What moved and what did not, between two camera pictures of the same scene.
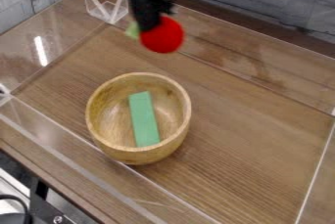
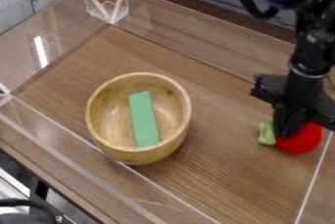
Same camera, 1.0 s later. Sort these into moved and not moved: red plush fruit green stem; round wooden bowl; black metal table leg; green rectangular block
Moved: red plush fruit green stem
Not moved: round wooden bowl; black metal table leg; green rectangular block
